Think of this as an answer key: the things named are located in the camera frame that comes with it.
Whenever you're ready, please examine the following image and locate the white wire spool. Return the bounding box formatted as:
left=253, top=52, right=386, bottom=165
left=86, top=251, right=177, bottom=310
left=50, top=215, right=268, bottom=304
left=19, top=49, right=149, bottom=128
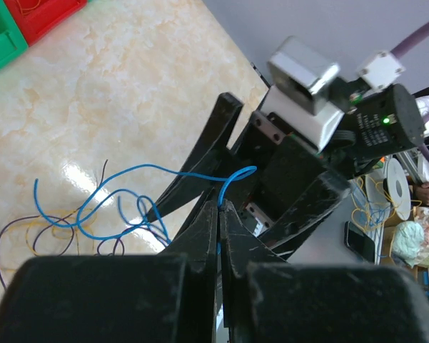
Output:
left=365, top=158, right=411, bottom=221

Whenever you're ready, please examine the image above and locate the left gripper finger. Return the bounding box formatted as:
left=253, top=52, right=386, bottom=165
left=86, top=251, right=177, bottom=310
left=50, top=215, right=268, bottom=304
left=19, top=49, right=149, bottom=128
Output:
left=219, top=201, right=429, bottom=342
left=0, top=201, right=218, bottom=342

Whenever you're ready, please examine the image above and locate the purple wire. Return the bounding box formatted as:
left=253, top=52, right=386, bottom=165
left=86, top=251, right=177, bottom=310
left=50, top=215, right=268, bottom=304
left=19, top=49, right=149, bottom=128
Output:
left=0, top=159, right=128, bottom=290

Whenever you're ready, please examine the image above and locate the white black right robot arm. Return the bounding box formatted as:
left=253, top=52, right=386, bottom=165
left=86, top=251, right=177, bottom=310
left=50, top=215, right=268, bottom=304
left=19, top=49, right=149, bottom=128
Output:
left=158, top=80, right=424, bottom=255

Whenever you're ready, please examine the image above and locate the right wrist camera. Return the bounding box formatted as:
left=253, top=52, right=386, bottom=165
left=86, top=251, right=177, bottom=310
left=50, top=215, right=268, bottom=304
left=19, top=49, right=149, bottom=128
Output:
left=261, top=36, right=344, bottom=152

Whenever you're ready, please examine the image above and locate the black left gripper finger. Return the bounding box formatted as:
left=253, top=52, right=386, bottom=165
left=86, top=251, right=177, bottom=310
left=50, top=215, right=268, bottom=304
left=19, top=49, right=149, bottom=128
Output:
left=147, top=92, right=243, bottom=222
left=260, top=171, right=350, bottom=257

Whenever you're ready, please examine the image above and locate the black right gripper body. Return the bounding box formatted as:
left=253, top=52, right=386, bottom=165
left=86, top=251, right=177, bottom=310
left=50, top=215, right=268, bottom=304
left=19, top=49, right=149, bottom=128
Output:
left=179, top=117, right=327, bottom=234

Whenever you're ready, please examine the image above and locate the red storage bin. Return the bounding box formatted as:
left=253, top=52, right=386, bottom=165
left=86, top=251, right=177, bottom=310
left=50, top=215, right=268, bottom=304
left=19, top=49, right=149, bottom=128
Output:
left=4, top=0, right=88, bottom=46

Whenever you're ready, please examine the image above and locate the left green storage bin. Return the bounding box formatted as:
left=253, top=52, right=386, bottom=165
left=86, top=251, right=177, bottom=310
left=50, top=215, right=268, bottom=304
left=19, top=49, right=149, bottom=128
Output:
left=0, top=0, right=28, bottom=69

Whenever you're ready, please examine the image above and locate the crumpled plastic bag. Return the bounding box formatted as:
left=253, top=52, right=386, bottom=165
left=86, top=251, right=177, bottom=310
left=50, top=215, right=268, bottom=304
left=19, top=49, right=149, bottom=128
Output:
left=390, top=207, right=429, bottom=268

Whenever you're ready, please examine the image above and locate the yellow wire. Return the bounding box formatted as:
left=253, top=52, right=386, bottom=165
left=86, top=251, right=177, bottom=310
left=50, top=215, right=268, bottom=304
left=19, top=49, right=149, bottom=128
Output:
left=0, top=210, right=94, bottom=272

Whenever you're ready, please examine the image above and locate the red wire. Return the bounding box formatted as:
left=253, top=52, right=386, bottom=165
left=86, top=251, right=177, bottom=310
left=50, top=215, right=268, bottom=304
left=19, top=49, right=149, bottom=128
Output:
left=14, top=0, right=44, bottom=15

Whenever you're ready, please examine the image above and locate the black smartphone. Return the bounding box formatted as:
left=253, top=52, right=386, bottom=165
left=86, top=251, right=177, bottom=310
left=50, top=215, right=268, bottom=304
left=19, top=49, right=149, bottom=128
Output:
left=344, top=222, right=375, bottom=264

